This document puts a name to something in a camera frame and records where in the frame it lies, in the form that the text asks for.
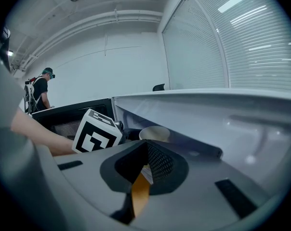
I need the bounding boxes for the white microwave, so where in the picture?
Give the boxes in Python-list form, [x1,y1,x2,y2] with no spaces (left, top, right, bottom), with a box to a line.
[31,88,291,202]

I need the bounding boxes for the round wooden table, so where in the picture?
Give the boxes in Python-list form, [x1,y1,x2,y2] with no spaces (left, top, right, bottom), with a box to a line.
[132,172,151,219]

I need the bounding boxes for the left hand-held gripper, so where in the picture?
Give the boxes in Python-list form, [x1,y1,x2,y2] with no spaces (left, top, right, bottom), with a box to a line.
[71,108,131,154]

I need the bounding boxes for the person's left forearm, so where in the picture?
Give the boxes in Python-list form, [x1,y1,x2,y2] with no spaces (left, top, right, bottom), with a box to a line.
[10,109,77,157]

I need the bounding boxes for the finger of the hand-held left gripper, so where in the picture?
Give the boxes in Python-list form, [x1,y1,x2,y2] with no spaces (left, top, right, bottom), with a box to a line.
[169,133,224,159]

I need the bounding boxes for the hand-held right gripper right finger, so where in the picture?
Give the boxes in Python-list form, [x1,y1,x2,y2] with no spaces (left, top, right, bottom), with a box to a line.
[130,140,270,231]

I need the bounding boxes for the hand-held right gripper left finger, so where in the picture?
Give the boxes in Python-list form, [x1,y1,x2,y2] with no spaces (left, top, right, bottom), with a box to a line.
[54,140,146,226]

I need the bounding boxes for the white ceiling pipe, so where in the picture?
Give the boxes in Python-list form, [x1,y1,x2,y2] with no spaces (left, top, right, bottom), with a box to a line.
[12,8,164,71]

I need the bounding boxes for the cream ceramic mug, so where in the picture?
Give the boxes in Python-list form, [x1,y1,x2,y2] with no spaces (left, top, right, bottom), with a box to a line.
[138,126,171,143]

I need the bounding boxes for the white window blinds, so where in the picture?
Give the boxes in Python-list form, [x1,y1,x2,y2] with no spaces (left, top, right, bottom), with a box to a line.
[161,0,291,92]

